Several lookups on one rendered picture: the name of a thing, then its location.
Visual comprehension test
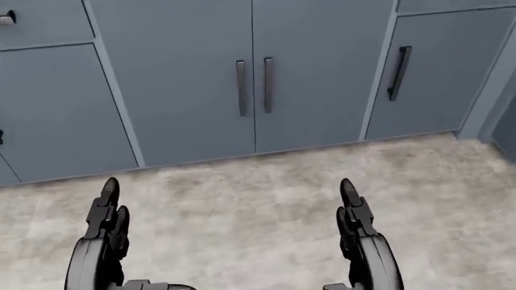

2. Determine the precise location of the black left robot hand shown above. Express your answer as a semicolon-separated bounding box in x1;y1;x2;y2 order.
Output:
64;176;183;290

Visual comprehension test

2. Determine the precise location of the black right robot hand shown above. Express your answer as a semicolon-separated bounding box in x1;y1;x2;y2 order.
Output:
322;177;405;290

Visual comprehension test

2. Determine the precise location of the blue-grey cabinet door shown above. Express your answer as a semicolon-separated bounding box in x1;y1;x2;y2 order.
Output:
252;0;396;155
364;7;516;142
87;0;256;167
0;43;140;185
0;152;23;186

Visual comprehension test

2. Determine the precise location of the blue-grey corner cabinet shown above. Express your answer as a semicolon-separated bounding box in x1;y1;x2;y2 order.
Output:
457;17;516;167

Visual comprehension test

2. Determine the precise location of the blue-grey cabinet drawer front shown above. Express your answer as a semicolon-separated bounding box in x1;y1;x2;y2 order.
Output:
397;0;516;15
0;0;96;51

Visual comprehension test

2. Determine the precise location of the black bar drawer handle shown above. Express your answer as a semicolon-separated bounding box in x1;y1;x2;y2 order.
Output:
0;10;17;29

